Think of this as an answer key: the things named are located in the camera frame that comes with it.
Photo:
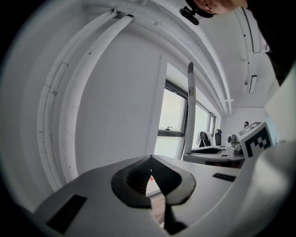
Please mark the long ceiling light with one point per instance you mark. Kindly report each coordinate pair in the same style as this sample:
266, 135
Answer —
252, 30
253, 84

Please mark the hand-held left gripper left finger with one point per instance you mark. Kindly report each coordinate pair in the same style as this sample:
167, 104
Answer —
97, 203

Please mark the person's black clothing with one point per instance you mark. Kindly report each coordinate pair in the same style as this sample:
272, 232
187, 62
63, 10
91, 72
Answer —
277, 27

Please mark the black head camera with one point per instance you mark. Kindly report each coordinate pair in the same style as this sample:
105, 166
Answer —
192, 16

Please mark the thick white pipe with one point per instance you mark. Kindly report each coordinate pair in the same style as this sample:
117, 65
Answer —
68, 129

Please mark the black office chair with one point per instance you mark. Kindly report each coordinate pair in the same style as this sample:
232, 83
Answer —
204, 142
218, 137

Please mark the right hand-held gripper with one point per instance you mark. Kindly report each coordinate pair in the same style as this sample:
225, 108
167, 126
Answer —
254, 141

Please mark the thin white pipe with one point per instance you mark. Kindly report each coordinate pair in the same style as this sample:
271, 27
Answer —
51, 120
40, 120

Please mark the large glass window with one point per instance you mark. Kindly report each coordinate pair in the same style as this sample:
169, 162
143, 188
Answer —
172, 111

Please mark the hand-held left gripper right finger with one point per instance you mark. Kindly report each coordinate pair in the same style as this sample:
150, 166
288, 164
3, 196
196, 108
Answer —
208, 185

